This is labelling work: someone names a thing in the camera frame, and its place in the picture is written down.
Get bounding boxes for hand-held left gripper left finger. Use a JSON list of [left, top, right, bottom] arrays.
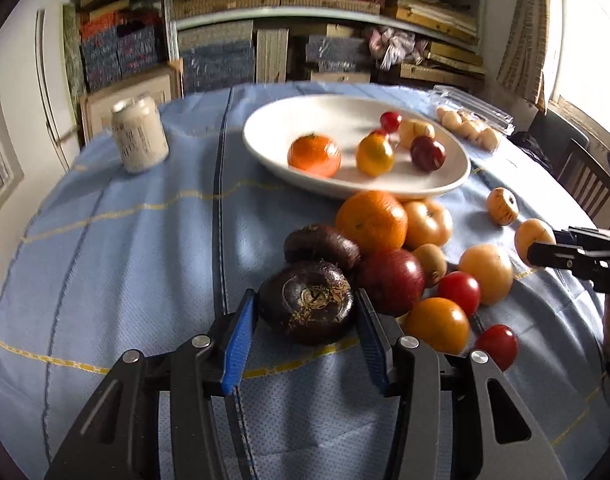
[[45, 289, 258, 480]]

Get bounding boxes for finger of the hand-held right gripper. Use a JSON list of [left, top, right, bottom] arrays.
[[555, 227, 610, 256], [527, 241, 610, 293]]

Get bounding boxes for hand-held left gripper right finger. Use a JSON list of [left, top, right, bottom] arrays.
[[354, 287, 568, 480]]

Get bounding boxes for yellow-orange tomato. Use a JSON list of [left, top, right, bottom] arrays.
[[402, 297, 470, 356], [355, 135, 395, 177]]

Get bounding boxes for dark red apple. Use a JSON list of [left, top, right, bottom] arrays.
[[355, 248, 427, 317]]

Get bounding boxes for dark brown round fruit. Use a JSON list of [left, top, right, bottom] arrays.
[[257, 260, 358, 346], [284, 224, 362, 273]]

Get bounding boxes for small brown kiwi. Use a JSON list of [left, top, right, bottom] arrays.
[[412, 243, 448, 288]]

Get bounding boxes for dark red plum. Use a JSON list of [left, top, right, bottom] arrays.
[[410, 136, 447, 172]]

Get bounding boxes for orange mandarin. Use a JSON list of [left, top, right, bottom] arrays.
[[335, 190, 408, 256], [287, 132, 342, 178]]

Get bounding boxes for white oval plate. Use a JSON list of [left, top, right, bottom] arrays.
[[242, 94, 472, 200]]

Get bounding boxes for dark wooden chair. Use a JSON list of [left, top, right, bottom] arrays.
[[555, 137, 610, 218]]

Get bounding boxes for dark cloth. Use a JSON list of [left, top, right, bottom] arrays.
[[510, 130, 553, 171]]

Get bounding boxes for bright window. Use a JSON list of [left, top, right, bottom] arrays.
[[547, 0, 610, 153]]

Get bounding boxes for pale orange persimmon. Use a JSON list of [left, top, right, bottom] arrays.
[[402, 199, 454, 251]]

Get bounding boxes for blue checked tablecloth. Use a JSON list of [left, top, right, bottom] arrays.
[[0, 80, 610, 480]]

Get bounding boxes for group of small pale loquats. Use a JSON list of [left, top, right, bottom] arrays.
[[436, 105, 503, 151]]

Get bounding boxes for clear plastic container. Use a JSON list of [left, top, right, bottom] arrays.
[[430, 85, 514, 153]]

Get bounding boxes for tan woven curtain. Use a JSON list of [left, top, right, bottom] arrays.
[[495, 0, 566, 111]]

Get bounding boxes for stack of yellow wooden boxes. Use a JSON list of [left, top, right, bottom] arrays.
[[395, 0, 486, 93]]

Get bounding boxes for white beverage can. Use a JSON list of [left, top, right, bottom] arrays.
[[110, 94, 170, 175]]

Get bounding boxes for pink cloth bundle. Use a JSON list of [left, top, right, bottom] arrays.
[[367, 25, 431, 72]]

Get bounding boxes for stack of blue-grey boxes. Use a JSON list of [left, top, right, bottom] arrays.
[[177, 20, 256, 95]]

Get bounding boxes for stack of dark grey boxes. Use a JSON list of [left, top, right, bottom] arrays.
[[305, 35, 373, 83]]

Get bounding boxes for beige upright box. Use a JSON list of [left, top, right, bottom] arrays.
[[256, 27, 289, 83]]

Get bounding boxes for stack of blue orange boxes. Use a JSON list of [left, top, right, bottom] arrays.
[[79, 10, 167, 93]]

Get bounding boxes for white narrow board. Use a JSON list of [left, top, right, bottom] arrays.
[[35, 9, 83, 171]]

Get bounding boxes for white metal shelf rack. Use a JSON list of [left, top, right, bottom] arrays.
[[162, 0, 486, 91]]

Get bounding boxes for green patterned board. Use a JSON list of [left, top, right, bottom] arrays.
[[62, 4, 88, 111]]

